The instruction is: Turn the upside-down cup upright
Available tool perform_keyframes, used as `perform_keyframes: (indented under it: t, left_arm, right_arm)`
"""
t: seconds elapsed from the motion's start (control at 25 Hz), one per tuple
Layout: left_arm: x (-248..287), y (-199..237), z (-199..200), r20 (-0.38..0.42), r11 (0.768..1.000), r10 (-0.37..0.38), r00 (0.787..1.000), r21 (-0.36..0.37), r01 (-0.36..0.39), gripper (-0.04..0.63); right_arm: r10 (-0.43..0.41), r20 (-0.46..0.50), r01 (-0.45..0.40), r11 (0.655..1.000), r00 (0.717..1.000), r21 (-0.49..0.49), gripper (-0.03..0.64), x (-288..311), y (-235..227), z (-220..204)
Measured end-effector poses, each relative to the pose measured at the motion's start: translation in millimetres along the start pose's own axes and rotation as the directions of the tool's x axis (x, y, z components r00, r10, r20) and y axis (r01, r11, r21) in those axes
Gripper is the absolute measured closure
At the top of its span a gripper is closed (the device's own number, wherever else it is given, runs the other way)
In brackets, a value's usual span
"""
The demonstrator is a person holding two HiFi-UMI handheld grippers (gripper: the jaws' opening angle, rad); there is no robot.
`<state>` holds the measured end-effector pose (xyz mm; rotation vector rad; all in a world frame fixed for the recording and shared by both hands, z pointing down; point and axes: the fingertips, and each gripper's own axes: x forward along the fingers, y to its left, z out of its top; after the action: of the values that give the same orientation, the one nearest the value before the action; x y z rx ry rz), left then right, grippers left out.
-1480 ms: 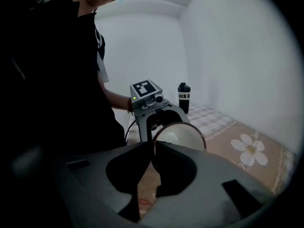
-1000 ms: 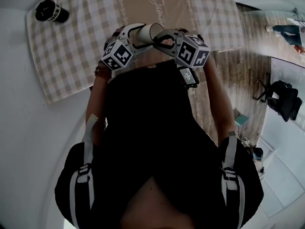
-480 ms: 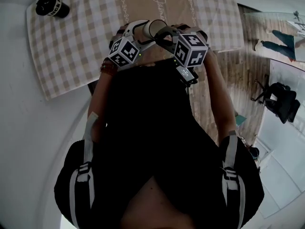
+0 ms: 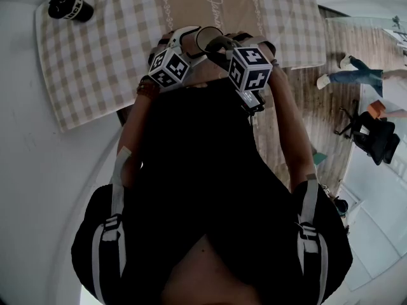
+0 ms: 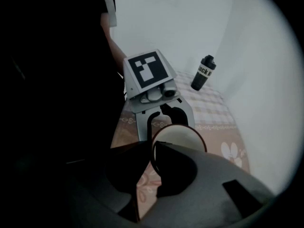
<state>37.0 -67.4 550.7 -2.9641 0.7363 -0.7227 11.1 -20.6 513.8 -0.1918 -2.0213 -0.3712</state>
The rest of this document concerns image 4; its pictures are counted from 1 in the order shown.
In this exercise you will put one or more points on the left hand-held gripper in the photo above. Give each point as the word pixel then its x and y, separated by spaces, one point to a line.
pixel 168 68

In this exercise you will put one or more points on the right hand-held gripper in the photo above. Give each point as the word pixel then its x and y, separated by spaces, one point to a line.
pixel 251 70

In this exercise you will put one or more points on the brown translucent cup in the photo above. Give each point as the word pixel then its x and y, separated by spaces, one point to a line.
pixel 206 38

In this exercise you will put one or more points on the black cup with white band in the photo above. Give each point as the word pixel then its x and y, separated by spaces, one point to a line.
pixel 69 6

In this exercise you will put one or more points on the person's left forearm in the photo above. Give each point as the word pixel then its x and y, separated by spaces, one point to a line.
pixel 140 129

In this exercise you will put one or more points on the person's right forearm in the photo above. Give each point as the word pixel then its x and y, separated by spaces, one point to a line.
pixel 292 122

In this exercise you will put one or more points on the person's left hand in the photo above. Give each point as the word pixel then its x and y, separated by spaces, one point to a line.
pixel 165 40

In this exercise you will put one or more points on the person's right hand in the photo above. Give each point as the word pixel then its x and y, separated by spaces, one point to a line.
pixel 264 44

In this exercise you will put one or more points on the dark wrist band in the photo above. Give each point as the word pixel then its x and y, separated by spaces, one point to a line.
pixel 274 63

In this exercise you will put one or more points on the beige checkered tablecloth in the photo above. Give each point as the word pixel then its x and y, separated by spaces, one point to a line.
pixel 101 62

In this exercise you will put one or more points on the person's black shirt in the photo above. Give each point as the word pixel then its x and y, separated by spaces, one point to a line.
pixel 203 183

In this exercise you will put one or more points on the glass table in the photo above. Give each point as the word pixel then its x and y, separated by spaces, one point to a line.
pixel 365 22

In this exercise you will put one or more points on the green sheet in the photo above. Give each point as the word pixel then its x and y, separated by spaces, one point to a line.
pixel 319 158

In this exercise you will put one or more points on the orange box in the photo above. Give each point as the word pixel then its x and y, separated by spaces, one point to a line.
pixel 377 110

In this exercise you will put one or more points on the black office chair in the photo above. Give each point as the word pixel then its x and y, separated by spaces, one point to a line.
pixel 373 138

